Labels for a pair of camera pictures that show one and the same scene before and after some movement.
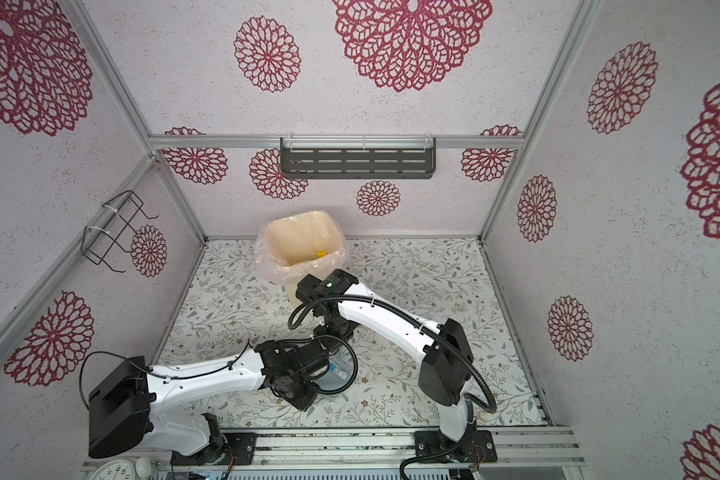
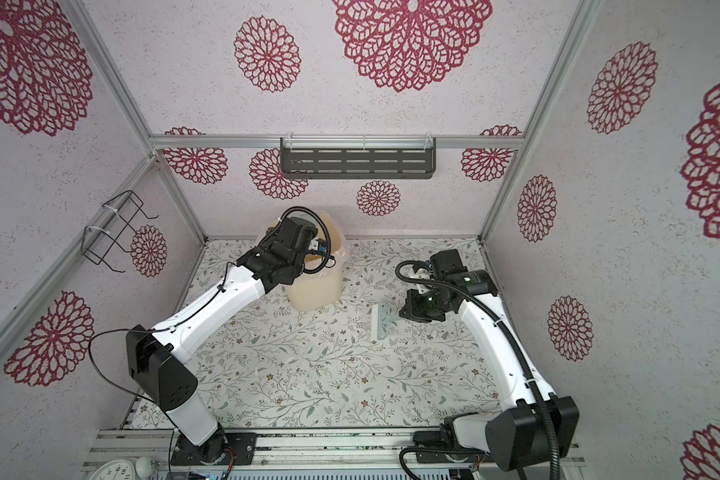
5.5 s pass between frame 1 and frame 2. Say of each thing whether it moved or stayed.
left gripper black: moved
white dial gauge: stayed
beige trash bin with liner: stayed
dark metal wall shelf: stayed
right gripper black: moved
